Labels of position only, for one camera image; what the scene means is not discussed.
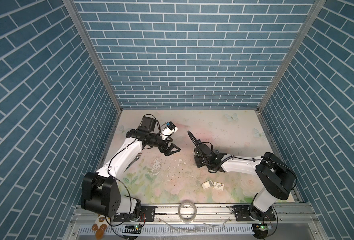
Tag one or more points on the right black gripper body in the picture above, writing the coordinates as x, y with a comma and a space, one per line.
200, 162

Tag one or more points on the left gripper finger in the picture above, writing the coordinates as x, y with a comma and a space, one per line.
171, 152
173, 147

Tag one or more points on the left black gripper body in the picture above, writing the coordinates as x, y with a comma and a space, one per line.
162, 148

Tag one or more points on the white staple box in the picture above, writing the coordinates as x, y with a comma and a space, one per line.
218, 186

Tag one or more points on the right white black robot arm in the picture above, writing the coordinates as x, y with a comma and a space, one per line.
277, 178

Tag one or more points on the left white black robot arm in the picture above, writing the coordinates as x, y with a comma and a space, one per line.
100, 191

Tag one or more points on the clear tape roll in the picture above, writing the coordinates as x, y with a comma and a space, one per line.
187, 211

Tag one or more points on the brown white plush toy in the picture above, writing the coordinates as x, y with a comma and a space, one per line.
99, 227

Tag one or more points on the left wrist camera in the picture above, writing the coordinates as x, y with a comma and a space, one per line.
169, 130

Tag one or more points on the aluminium front rail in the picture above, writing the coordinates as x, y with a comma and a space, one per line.
293, 213

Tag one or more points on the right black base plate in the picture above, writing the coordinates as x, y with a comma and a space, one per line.
243, 212

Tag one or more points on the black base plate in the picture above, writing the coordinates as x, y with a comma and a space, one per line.
243, 212
146, 214

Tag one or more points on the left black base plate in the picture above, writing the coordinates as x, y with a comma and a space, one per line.
146, 214

